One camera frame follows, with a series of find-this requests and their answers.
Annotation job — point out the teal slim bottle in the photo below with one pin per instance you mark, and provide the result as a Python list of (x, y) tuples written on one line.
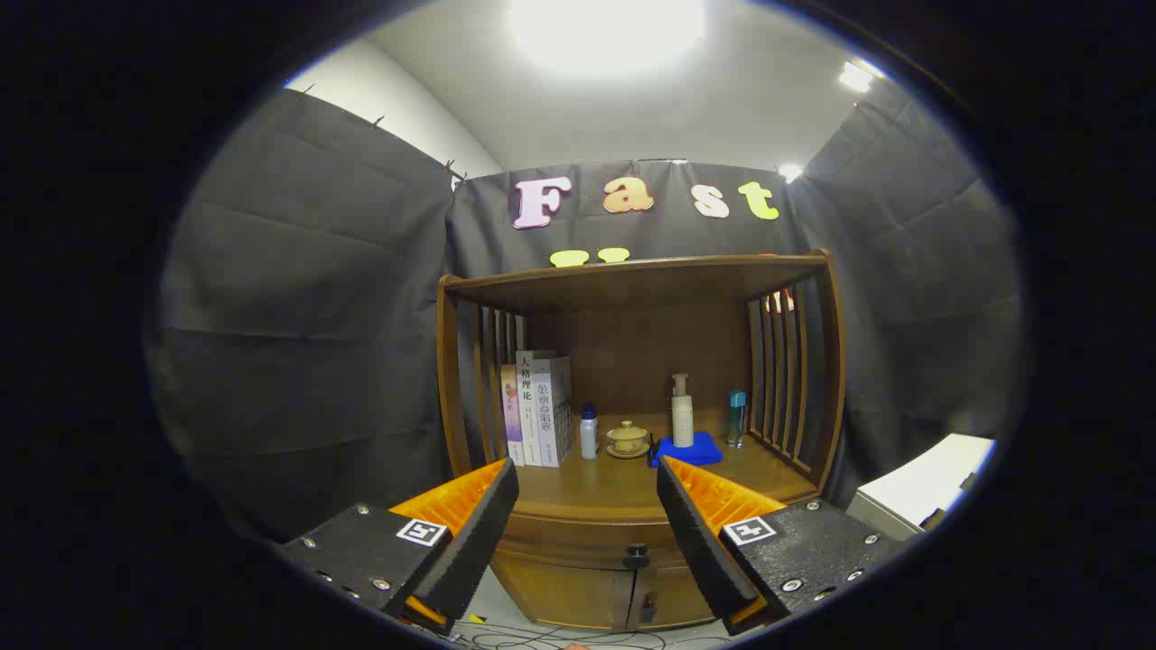
[(737, 420)]

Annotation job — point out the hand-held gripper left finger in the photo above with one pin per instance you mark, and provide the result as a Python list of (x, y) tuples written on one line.
[(474, 542)]

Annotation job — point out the white pump bottle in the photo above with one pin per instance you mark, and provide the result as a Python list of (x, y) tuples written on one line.
[(682, 420)]

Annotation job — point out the white metal cabinet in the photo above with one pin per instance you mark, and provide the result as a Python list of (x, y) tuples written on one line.
[(921, 483)]

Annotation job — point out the blue folded cloth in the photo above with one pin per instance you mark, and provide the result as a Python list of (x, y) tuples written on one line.
[(700, 451)]

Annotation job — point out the brown wooden cabinet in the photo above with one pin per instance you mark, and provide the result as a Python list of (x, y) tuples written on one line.
[(632, 343)]

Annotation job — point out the yellow lidded teacup with saucer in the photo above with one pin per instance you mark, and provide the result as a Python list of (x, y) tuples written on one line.
[(627, 440)]

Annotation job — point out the purple book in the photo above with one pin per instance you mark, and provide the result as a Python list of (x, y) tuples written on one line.
[(512, 415)]

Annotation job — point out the brown wooden drawer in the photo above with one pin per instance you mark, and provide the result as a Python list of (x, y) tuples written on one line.
[(582, 543)]

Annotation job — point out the plain white book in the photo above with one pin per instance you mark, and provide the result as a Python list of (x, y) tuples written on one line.
[(528, 406)]

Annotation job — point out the white patterned book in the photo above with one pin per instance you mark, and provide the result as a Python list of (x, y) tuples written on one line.
[(551, 406)]

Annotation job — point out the large ceiling light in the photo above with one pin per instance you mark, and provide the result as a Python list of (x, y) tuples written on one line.
[(605, 32)]

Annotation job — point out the brown wooden countertop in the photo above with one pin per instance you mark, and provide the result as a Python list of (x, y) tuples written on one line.
[(596, 483)]

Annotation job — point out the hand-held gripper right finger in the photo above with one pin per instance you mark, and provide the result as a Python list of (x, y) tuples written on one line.
[(700, 542)]

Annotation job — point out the white bottle with blue cap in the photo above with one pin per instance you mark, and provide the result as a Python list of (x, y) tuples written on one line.
[(589, 438)]

